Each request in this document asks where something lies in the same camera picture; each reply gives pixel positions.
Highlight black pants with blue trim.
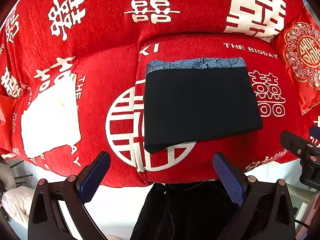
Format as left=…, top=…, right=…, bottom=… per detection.
left=144, top=57, right=263, bottom=154

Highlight white fluffy cloth on floor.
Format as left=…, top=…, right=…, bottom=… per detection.
left=1, top=186, right=35, bottom=229

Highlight person's black trousers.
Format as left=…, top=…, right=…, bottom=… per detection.
left=130, top=180, right=308, bottom=240

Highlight folded white garment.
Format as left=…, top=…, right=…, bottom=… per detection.
left=21, top=70, right=81, bottom=158

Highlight red embroidered cushion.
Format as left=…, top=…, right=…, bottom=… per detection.
left=271, top=8, right=319, bottom=114

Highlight red sofa cover with characters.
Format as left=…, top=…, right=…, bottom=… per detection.
left=1, top=0, right=319, bottom=187

